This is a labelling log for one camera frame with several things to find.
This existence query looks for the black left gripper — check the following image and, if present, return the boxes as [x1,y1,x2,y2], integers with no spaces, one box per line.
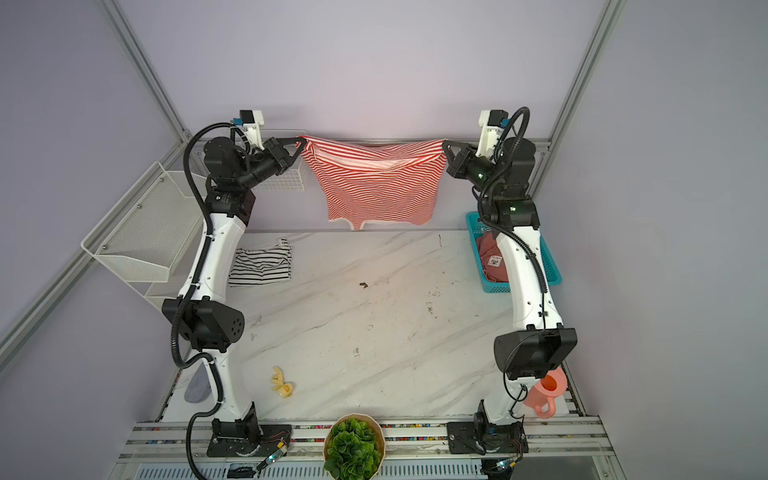
[237,136,307,191]

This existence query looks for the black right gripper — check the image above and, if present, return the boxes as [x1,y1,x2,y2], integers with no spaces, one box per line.
[437,140,497,200]

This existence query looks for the red white striped tank top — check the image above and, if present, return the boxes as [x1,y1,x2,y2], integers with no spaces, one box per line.
[302,136,447,231]

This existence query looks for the black white striped tank top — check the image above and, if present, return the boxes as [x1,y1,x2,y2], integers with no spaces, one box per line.
[228,238,293,287]

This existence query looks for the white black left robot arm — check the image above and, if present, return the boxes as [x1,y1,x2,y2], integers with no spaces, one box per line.
[162,119,307,458]

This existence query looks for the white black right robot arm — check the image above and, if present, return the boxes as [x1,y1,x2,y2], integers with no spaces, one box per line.
[443,107,577,456]

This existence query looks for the dusty red tank top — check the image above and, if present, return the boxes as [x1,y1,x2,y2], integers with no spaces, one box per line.
[476,231,509,283]

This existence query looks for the teal plastic basket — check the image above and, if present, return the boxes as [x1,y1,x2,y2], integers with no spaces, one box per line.
[465,212,563,293]

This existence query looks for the white mesh two-tier shelf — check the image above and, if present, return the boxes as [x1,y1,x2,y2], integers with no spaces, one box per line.
[81,162,203,309]

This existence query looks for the yellow banana peel toy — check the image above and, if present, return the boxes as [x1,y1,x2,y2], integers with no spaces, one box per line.
[271,366,294,398]

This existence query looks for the pink watering can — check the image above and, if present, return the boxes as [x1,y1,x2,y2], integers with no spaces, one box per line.
[524,367,568,419]

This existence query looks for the green plant in pot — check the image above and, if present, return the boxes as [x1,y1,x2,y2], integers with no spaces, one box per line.
[323,413,386,480]

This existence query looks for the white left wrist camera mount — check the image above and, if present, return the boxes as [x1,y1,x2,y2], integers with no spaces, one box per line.
[233,110,264,150]

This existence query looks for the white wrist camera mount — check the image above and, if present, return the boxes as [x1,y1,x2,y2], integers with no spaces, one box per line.
[475,109,509,158]
[233,110,264,150]

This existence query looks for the white wire wall basket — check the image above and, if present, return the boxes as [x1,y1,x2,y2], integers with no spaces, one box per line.
[253,129,311,194]

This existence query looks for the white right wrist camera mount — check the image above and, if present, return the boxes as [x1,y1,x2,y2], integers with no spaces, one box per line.
[475,109,509,158]

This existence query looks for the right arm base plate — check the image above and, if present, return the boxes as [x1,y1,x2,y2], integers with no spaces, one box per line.
[447,422,529,455]

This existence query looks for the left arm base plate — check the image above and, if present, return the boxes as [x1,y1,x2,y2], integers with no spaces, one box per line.
[206,424,293,458]

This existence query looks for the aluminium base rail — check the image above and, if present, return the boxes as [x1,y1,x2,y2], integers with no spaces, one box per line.
[109,415,625,479]

